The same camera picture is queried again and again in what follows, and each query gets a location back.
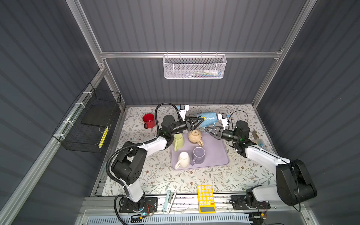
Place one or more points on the pens in white basket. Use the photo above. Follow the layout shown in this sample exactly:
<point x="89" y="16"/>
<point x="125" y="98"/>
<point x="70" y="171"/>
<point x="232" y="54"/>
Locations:
<point x="207" y="73"/>

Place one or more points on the floral table mat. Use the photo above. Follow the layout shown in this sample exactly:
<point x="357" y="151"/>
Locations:
<point x="158" y="175"/>

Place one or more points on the lilac plastic tray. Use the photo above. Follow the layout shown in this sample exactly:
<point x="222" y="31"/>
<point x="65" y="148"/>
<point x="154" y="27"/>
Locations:
<point x="215" y="152"/>

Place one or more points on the blue floral mug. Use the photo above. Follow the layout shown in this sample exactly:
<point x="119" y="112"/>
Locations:
<point x="209" y="118"/>

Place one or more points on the purple mug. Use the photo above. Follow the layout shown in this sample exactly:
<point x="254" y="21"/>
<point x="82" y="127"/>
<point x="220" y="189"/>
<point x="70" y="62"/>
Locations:
<point x="198" y="156"/>

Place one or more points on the white wire wall basket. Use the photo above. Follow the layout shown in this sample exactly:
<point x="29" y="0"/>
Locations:
<point x="178" y="66"/>

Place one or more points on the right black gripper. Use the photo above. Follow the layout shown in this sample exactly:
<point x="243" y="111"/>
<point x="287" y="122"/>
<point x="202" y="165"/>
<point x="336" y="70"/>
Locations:
<point x="218" y="129"/>

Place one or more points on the beige ceramic teapot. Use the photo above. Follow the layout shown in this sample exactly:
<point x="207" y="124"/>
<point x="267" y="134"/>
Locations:
<point x="195" y="136"/>

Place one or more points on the light green mug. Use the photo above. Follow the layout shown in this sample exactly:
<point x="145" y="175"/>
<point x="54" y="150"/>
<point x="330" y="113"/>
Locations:
<point x="178" y="142"/>

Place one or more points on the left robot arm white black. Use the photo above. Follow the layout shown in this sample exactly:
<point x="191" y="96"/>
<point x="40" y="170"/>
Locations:
<point x="125" y="165"/>

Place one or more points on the light green stapler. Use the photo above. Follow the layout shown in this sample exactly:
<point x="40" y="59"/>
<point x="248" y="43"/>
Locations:
<point x="169" y="200"/>

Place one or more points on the yellow calculator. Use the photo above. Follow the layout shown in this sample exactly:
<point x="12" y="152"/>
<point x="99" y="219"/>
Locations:
<point x="206" y="201"/>

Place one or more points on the white cream mug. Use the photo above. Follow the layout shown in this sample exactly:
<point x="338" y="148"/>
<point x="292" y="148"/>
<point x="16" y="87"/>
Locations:
<point x="183" y="161"/>

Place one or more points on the black wire side basket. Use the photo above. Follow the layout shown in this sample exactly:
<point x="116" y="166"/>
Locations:
<point x="82" y="130"/>

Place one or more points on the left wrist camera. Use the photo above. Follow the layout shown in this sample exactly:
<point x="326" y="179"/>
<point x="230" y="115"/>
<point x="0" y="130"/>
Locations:
<point x="183" y="108"/>

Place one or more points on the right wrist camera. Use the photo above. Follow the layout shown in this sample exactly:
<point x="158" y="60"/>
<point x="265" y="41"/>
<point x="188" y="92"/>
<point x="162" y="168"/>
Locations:
<point x="223" y="117"/>

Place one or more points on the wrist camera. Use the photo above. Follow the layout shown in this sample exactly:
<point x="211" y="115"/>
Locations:
<point x="183" y="108"/>
<point x="223" y="117"/>

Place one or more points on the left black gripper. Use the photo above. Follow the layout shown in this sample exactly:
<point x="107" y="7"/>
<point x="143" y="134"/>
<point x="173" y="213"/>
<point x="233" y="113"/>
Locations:
<point x="190" y="126"/>

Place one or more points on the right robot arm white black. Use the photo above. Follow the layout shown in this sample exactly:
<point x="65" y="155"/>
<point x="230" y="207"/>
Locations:
<point x="293" y="181"/>

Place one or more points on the red mug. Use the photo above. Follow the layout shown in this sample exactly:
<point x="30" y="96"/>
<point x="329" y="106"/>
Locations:
<point x="149" y="121"/>

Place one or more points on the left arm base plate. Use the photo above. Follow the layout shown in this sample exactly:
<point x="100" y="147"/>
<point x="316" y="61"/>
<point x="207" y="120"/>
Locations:
<point x="147" y="205"/>

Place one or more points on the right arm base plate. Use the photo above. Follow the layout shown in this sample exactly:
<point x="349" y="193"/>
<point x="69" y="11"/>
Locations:
<point x="248" y="202"/>

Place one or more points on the box of coloured markers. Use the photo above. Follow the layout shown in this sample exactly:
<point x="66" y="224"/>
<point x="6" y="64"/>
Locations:
<point x="260" y="143"/>

